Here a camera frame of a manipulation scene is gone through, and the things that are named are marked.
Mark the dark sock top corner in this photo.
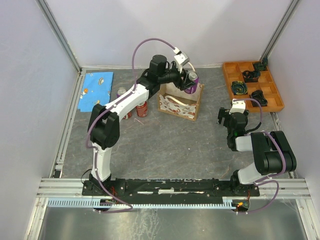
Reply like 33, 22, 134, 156
252, 56, 269, 72

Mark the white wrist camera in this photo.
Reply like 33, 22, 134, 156
173, 47, 190, 73
229, 98, 246, 114

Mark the aluminium frame rail front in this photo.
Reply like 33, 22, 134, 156
36, 178, 311, 200

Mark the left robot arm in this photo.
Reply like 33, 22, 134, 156
86, 52, 195, 195

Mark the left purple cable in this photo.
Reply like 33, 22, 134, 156
85, 37, 180, 214

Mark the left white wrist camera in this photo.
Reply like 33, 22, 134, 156
173, 47, 190, 73

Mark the aluminium corner post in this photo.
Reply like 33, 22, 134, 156
36, 0, 82, 72
259, 0, 301, 60

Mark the red soda can back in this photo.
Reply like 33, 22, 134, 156
123, 111, 132, 120

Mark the rolled dark sock blue-yellow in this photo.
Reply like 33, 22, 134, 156
231, 81, 248, 95

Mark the canvas tote bag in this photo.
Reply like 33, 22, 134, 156
156, 62, 205, 122

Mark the dark folded sock centre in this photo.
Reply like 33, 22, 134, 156
242, 70, 261, 83

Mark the purple Fanta can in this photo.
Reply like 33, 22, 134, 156
184, 70, 199, 94
116, 87, 127, 98

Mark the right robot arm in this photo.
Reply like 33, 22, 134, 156
214, 107, 297, 196

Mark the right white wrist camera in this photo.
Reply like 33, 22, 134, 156
229, 98, 246, 114

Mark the blue patterned cloth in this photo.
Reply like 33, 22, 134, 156
77, 71, 114, 113

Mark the red soda can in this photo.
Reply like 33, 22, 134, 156
135, 101, 148, 118
123, 111, 132, 120

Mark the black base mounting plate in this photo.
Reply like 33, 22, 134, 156
81, 177, 261, 205

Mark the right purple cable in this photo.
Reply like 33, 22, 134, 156
234, 98, 288, 215

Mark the dark sock lower compartment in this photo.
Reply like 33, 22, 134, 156
250, 89, 268, 107

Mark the light blue cable duct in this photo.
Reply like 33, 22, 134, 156
47, 197, 236, 210

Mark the purple cable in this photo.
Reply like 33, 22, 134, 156
85, 37, 180, 214
234, 98, 288, 215

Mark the left aluminium corner post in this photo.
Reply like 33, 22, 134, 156
36, 0, 82, 72

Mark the right aluminium corner post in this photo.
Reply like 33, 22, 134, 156
259, 0, 301, 60

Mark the red soda can front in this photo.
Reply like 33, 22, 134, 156
135, 101, 148, 118

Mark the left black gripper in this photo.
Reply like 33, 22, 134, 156
158, 63, 197, 92

